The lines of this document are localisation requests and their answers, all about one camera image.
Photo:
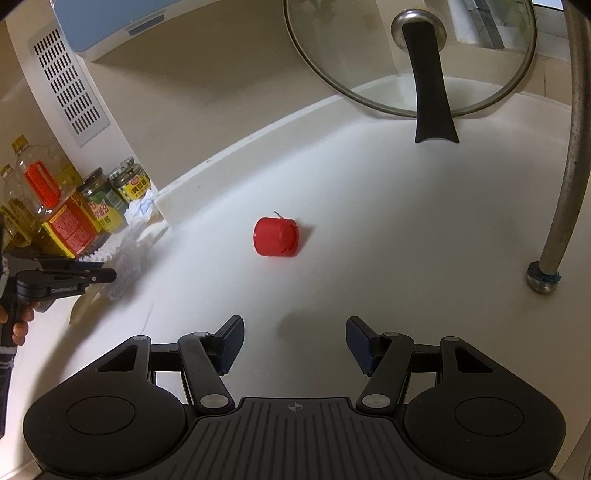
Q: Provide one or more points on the glass jar red green label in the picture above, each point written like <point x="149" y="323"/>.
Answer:
<point x="99" y="203"/>

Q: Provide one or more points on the clear plastic wrapper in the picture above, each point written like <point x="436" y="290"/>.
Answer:
<point x="127" y="258"/>

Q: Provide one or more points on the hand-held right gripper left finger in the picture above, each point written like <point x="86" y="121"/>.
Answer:
<point x="233" y="341"/>

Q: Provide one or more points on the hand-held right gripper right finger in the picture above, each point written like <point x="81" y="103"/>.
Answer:
<point x="360" y="346"/>

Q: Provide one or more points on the white vent grille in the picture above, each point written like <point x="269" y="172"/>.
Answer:
<point x="69" y="87"/>

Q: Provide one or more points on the crumpled white tissue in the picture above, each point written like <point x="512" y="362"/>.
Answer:
<point x="143" y="210"/>

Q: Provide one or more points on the small cooking oil bottle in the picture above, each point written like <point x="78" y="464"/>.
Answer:
<point x="14" y="212"/>

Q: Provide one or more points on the person's left hand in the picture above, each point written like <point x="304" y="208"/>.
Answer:
<point x="22" y="333"/>

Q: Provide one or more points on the blue and white range hood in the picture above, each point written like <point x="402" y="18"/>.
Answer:
<point x="106" y="27"/>

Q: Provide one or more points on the red plastic bottle cap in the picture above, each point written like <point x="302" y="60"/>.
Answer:
<point x="272" y="236"/>

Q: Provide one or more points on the curved metal pipe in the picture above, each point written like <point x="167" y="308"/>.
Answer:
<point x="570" y="161"/>

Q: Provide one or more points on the large cooking oil bottle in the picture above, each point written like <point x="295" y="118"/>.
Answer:
<point x="60" y="221"/>

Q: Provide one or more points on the glass jar yellow label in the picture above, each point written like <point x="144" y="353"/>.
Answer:
<point x="131" y="182"/>

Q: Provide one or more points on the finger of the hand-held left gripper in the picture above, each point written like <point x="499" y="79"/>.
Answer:
<point x="92" y="276"/>
<point x="69" y="265"/>

